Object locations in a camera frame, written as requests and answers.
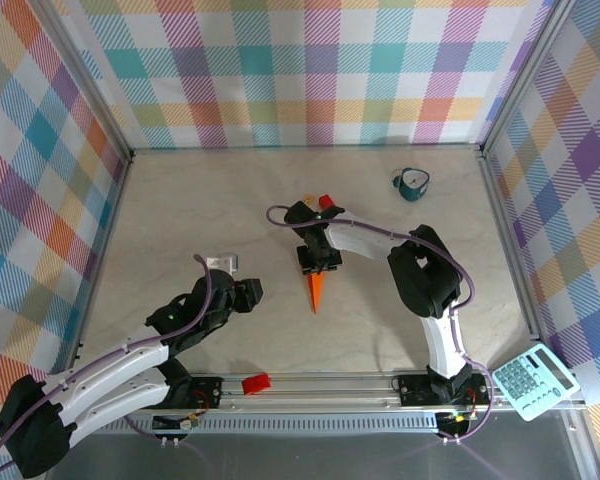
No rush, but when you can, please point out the red toy brick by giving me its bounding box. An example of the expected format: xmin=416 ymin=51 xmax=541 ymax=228
xmin=241 ymin=372 xmax=273 ymax=397

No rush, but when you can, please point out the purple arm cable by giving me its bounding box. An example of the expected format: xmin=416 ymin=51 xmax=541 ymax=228
xmin=0 ymin=253 xmax=216 ymax=479
xmin=265 ymin=203 xmax=496 ymax=444

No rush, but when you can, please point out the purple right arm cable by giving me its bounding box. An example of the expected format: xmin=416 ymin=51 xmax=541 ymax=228
xmin=265 ymin=203 xmax=496 ymax=444

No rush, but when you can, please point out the thin aluminium frame rail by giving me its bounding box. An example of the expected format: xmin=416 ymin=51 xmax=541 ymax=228
xmin=129 ymin=143 xmax=484 ymax=154

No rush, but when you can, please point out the aluminium side rail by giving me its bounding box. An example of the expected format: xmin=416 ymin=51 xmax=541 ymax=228
xmin=477 ymin=149 xmax=554 ymax=346
xmin=69 ymin=152 xmax=135 ymax=374

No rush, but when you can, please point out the orange paper sheet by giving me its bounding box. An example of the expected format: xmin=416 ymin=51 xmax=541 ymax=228
xmin=304 ymin=269 xmax=326 ymax=315

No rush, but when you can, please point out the slotted metal cable duct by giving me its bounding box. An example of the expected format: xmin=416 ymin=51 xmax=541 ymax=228
xmin=59 ymin=418 xmax=441 ymax=435

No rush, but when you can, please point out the aluminium frame post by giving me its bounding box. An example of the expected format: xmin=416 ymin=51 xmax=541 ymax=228
xmin=34 ymin=0 xmax=135 ymax=164
xmin=477 ymin=0 xmax=581 ymax=159

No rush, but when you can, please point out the teal alarm clock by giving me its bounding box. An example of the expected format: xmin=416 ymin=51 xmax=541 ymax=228
xmin=391 ymin=167 xmax=431 ymax=203

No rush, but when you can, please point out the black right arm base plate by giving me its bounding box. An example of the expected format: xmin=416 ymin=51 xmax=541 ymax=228
xmin=397 ymin=373 xmax=491 ymax=407

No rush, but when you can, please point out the long aluminium frame rail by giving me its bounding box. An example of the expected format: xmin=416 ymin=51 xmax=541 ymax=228
xmin=33 ymin=370 xmax=589 ymax=415

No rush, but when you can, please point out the grey metal sheet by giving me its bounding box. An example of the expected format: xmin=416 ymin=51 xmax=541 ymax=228
xmin=44 ymin=432 xmax=586 ymax=480

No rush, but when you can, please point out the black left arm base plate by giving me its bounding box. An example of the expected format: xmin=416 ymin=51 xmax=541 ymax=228
xmin=179 ymin=377 xmax=224 ymax=411

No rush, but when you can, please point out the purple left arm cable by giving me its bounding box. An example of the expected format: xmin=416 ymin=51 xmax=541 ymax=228
xmin=0 ymin=253 xmax=216 ymax=479

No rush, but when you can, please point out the light blue calculator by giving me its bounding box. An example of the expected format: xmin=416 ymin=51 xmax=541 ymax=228
xmin=493 ymin=342 xmax=581 ymax=422

